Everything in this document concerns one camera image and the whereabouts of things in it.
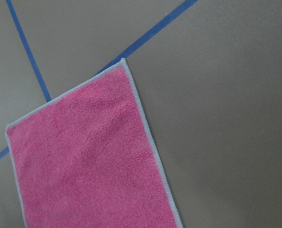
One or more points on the pink towel with grey edge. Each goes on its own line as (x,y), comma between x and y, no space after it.
(87,159)

